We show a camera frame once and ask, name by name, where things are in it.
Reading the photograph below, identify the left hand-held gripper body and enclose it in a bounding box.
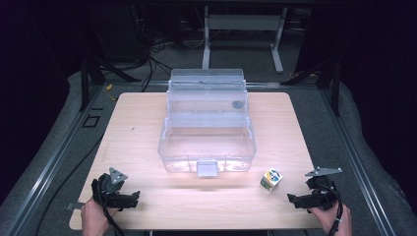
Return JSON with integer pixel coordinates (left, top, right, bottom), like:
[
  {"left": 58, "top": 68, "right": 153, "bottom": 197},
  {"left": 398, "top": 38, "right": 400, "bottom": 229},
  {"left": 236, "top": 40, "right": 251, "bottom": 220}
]
[{"left": 90, "top": 166, "right": 142, "bottom": 210}]

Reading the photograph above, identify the black floor cable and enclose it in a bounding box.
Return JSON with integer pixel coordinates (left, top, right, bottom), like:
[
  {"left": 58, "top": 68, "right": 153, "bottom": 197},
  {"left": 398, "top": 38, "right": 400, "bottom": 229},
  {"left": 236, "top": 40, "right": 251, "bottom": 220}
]
[{"left": 33, "top": 133, "right": 106, "bottom": 236}]

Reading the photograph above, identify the white metal table frame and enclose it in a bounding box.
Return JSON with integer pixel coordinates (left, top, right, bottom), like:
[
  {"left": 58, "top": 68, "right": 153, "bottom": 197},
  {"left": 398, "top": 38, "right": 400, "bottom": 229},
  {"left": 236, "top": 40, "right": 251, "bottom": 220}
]
[{"left": 201, "top": 5, "right": 288, "bottom": 75}]

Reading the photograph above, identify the person's left hand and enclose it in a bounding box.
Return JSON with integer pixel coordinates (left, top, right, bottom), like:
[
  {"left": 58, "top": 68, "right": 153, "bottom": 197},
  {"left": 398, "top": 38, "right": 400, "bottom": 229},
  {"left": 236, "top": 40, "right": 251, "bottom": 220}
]
[{"left": 80, "top": 197, "right": 120, "bottom": 232}]

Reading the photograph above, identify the yellow connector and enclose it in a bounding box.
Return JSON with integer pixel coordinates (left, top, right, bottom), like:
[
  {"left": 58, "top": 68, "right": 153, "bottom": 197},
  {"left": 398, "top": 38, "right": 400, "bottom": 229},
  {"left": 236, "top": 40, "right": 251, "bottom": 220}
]
[{"left": 104, "top": 84, "right": 118, "bottom": 101}]

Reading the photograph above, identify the bundle of black cables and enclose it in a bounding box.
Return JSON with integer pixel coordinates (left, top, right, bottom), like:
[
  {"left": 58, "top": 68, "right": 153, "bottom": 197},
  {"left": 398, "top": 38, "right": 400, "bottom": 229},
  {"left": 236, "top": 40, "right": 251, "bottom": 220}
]
[{"left": 130, "top": 4, "right": 174, "bottom": 93}]

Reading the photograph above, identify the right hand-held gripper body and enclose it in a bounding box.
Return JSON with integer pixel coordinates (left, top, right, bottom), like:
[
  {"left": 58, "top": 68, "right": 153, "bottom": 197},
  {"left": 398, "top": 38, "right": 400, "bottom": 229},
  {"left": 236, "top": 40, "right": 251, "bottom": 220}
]
[{"left": 304, "top": 167, "right": 343, "bottom": 211}]

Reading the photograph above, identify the clear plastic storage box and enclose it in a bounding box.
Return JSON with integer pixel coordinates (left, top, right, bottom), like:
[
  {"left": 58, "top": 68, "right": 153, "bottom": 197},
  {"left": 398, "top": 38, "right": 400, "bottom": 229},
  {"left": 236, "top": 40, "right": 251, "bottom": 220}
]
[{"left": 157, "top": 68, "right": 258, "bottom": 178}]

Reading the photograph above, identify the aluminium floor rail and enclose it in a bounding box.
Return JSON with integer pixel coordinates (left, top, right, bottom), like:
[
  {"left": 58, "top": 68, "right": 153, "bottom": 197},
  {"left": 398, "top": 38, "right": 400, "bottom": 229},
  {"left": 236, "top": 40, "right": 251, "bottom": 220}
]
[
  {"left": 319, "top": 88, "right": 396, "bottom": 236},
  {"left": 0, "top": 84, "right": 103, "bottom": 236}
]

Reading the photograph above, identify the person's right hand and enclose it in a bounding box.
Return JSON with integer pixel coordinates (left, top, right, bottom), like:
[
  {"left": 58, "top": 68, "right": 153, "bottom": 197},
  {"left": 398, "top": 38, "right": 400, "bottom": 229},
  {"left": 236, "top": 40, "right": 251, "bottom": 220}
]
[{"left": 308, "top": 202, "right": 353, "bottom": 236}]

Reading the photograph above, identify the black metal stand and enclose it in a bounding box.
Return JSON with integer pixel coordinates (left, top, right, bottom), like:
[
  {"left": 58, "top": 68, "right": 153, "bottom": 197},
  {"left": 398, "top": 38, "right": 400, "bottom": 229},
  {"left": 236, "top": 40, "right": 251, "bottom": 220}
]
[
  {"left": 280, "top": 58, "right": 342, "bottom": 116},
  {"left": 80, "top": 54, "right": 143, "bottom": 112}
]

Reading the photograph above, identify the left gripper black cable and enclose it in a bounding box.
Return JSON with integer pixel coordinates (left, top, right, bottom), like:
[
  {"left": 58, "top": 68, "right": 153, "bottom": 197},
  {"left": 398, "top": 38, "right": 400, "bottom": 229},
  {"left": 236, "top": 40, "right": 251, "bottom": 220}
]
[{"left": 101, "top": 206, "right": 126, "bottom": 236}]

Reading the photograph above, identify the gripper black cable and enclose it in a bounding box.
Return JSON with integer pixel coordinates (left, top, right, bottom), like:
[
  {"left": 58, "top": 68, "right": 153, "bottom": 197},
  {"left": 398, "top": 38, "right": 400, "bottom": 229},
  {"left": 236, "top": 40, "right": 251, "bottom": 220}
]
[
  {"left": 316, "top": 183, "right": 344, "bottom": 236},
  {"left": 101, "top": 206, "right": 126, "bottom": 236}
]

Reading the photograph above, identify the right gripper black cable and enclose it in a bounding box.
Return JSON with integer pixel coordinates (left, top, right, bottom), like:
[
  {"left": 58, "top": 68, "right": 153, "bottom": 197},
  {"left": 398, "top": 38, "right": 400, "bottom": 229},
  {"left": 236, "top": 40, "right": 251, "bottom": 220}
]
[{"left": 316, "top": 183, "right": 344, "bottom": 236}]

